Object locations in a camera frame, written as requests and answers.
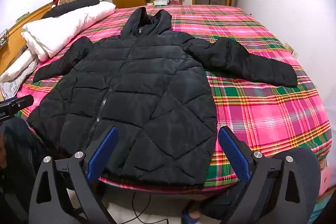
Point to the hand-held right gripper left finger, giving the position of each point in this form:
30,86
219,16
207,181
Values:
103,153

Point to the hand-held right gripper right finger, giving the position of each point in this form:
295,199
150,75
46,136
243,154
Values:
233,155

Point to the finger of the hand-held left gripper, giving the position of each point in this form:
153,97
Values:
25,102

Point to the black puffer jacket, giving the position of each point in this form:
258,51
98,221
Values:
147,87

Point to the white pillow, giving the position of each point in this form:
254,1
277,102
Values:
18,66

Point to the person's left leg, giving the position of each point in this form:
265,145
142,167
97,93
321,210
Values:
18,155

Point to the wooden headboard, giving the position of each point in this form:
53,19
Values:
10,50

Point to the pink plaid bed sheet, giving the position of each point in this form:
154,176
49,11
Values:
262,108

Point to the blue slipper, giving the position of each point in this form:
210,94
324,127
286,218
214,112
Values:
190,217

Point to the white folded quilt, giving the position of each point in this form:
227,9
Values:
65,29

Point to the black pillow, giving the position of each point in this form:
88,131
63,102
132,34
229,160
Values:
73,5

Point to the white plastic basket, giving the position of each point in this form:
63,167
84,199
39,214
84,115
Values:
160,2

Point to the small red box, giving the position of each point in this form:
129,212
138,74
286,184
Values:
176,1

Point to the beige wall socket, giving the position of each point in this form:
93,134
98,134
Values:
291,49

